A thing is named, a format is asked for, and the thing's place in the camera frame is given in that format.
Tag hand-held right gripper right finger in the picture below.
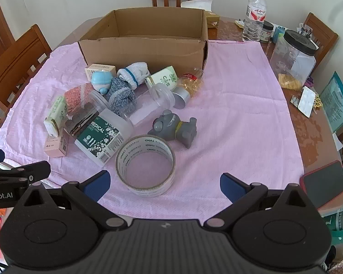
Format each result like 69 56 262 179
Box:
204 173 316 230

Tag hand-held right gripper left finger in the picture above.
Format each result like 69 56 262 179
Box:
16 170 128 230

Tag small pink box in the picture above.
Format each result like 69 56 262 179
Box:
44 128 70 157

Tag white jar with green label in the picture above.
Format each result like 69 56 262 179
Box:
74 108 134 167

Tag clear tape roll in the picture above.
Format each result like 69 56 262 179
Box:
116 135 176 197

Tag green and white carton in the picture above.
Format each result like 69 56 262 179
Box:
145 66 179 92
44 95 67 137

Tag clear jar with brown contents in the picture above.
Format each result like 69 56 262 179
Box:
64 90 109 136

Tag grey elephant toy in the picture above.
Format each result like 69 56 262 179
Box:
147 109 198 149

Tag pink knitted sock roll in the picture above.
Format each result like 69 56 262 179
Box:
64 83 92 113

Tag blue-grey knitted sock roll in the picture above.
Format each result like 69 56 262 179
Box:
107 77 138 113

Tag blue figurine toy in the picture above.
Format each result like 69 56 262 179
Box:
91 70 113 95

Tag clear plastic jar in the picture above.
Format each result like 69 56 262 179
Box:
122 83 175 127

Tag capsule bottle with silver cap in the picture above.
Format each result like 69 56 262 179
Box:
171 68 205 109

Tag small cream box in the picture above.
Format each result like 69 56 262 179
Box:
85 63 117 82

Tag white sock with blue stripe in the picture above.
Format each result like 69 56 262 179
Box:
117 61 150 90

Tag cardboard box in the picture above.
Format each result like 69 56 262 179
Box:
78 8 209 70

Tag pink towel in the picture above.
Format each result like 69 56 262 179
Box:
0 40 305 226

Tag phone in red case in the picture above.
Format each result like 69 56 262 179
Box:
300 160 343 209

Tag white blister pack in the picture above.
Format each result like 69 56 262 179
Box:
298 87 316 117

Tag yellow snack bag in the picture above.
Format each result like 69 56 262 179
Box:
278 74 302 90

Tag teal packet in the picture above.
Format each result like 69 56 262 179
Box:
320 71 343 133

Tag small black-lid jar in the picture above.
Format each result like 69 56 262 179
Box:
260 21 275 42

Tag large clear jar black lid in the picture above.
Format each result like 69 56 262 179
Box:
269 29 319 87

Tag tissue box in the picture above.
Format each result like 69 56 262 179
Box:
181 0 220 29

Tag clear water bottle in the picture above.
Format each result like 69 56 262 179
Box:
242 0 268 42

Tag pen holder with pens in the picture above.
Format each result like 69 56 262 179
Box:
297 23 313 39

